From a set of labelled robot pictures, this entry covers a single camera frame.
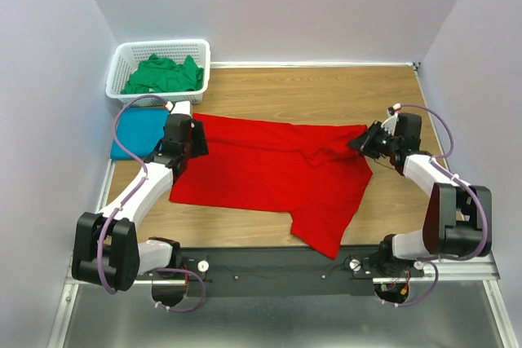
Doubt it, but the white plastic laundry basket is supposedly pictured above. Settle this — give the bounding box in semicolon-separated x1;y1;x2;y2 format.
105;39;210;104

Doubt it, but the aluminium frame rail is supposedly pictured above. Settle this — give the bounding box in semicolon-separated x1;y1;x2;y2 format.
64;245;501;284

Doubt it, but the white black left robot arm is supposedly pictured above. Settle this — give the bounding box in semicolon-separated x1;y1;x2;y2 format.
71;112;208;293

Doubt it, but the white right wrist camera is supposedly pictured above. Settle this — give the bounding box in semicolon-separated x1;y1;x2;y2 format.
381;104;402;135

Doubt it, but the green crumpled t shirt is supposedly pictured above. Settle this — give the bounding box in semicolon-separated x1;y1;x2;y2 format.
122;54;204;95

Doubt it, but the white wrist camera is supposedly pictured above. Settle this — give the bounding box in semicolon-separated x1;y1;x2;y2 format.
166;101;192;117
381;104;402;135

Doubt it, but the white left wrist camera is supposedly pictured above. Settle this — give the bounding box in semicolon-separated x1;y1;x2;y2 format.
166;101;192;117

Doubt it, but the white table edge rail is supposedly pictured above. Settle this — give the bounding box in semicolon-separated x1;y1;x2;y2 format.
210;61;420;69

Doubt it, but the blue folded t shirt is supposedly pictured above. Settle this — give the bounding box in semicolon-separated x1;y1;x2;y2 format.
117;107;168;158

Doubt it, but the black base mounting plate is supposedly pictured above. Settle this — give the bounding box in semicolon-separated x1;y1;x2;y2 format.
151;245;423;307

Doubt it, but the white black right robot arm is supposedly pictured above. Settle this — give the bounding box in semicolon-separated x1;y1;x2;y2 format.
347;108;492;276

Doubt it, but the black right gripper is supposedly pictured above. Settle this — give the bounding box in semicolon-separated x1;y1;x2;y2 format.
346;121;399;160

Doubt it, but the red t shirt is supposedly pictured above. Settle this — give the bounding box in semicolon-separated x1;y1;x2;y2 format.
170;113;372;258

